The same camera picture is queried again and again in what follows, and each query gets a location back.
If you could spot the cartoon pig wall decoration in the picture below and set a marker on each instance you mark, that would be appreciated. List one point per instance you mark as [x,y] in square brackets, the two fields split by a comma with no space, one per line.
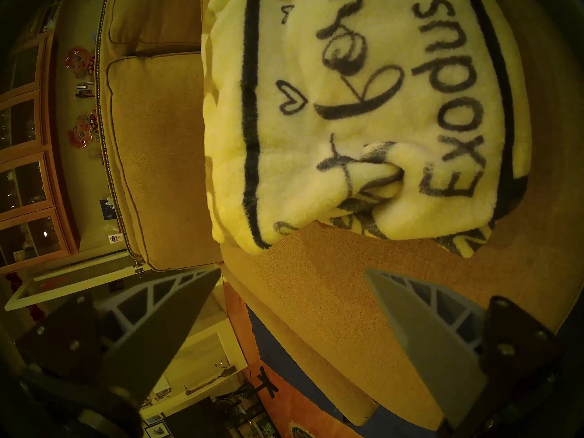
[80,60]
[82,131]

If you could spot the mustard fabric loveseat sofa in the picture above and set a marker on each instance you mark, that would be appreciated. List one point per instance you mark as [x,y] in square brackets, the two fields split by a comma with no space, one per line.
[342,305]

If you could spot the printed scripture fleece blanket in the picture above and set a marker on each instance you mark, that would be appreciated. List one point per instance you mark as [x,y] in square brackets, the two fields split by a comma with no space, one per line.
[319,168]

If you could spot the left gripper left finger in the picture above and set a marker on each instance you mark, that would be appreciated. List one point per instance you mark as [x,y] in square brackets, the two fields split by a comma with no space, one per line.
[146,341]

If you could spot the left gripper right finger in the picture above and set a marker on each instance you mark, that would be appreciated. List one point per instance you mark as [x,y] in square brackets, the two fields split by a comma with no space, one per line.
[433,346]

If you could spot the wooden wall cabinets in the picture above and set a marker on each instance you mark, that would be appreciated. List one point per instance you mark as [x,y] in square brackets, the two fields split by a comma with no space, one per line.
[48,177]

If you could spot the mustard sofa seat cushion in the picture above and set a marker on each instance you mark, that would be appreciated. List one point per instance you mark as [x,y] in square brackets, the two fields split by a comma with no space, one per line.
[365,295]

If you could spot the dark standing picture frame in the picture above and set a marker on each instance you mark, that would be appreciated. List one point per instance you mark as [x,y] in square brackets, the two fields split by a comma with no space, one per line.
[107,209]

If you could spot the white lotion bottle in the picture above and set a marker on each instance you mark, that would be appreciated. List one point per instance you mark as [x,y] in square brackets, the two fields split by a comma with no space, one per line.
[115,237]

